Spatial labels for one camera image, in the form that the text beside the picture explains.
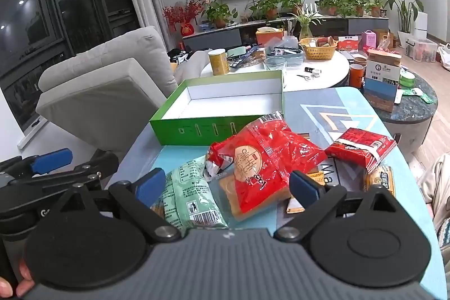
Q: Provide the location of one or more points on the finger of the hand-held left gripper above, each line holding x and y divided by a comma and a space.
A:
52, 159
102, 164

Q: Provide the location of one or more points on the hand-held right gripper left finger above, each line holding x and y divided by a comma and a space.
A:
149, 185

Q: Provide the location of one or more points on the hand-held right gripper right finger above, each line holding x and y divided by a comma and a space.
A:
304, 189

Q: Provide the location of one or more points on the small orange snack packet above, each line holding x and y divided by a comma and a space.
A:
294, 207

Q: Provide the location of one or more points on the green snack packet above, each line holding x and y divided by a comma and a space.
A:
190, 187

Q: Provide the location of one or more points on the large red snack packet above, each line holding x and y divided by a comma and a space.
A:
267, 152

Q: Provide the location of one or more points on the green cardboard box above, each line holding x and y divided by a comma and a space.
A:
182, 131

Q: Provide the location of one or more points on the small red striped snack packet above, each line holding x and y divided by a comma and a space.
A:
358, 145

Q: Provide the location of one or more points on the small red white snack packet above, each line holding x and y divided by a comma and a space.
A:
218, 159

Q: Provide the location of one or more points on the orange peanut snack bag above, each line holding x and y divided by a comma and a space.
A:
381, 178

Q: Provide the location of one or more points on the person's left hand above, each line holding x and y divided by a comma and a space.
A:
25, 280

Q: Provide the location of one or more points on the blue grey patterned table mat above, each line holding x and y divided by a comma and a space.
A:
316, 99

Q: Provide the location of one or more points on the grey sofa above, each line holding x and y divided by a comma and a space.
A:
105, 57

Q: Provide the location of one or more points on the small scissors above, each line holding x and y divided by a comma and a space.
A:
305, 77

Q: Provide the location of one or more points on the white tape roll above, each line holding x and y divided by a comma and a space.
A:
315, 73

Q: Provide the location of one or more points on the white round table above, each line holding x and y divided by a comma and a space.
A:
330, 69

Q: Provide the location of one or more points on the tall orange cup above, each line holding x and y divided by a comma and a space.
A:
355, 77

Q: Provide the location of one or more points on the cardboard box with blue label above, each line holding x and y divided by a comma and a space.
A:
381, 89

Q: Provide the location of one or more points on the glass cup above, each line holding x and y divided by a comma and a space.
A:
275, 62

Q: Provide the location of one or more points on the person's beige clothing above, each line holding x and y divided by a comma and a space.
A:
436, 187

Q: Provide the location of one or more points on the grey blue plastic tray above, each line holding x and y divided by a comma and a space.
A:
291, 57

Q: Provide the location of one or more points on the dark clothes pile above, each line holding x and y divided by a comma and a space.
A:
179, 55

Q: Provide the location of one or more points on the dark marble table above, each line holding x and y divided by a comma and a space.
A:
415, 110

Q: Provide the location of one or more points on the black framed glass door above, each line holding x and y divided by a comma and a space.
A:
52, 22

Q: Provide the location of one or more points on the yellow woven basket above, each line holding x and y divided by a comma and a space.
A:
318, 52

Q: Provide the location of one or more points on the yellow can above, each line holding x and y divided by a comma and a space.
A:
218, 64

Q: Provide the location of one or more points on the short brown cup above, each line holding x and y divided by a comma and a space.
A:
360, 61

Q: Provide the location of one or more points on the dark blue long packet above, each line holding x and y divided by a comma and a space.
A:
246, 58

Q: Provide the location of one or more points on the green flat packets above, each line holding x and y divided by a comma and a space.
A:
418, 94

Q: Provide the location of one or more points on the red white carton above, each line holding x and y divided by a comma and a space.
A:
349, 44

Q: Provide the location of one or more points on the mint green case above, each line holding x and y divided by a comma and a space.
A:
237, 52

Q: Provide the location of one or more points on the orange box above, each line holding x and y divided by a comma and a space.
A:
269, 38

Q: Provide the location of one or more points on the spider plant in glass vase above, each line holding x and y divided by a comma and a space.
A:
304, 29

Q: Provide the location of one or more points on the grey television cabinet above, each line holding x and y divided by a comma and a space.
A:
218, 38

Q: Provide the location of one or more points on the pink box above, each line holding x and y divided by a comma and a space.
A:
369, 40

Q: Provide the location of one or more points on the brown carton box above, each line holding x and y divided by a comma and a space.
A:
385, 36

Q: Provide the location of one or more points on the red berry branches in vase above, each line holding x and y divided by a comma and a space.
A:
186, 10

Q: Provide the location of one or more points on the white picket ornament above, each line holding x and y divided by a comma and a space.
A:
311, 8

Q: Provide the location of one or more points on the clear plastic storage box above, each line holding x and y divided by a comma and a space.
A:
422, 50

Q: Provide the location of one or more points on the potted green plant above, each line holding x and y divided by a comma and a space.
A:
358, 4
269, 6
332, 3
376, 4
298, 3
219, 13

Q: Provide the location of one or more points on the white plastic bag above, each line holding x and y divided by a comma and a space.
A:
444, 55

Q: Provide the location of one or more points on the white appliance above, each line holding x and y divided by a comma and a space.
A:
421, 24

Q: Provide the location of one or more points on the tall leafy plant white pot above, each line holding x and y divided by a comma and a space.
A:
406, 11

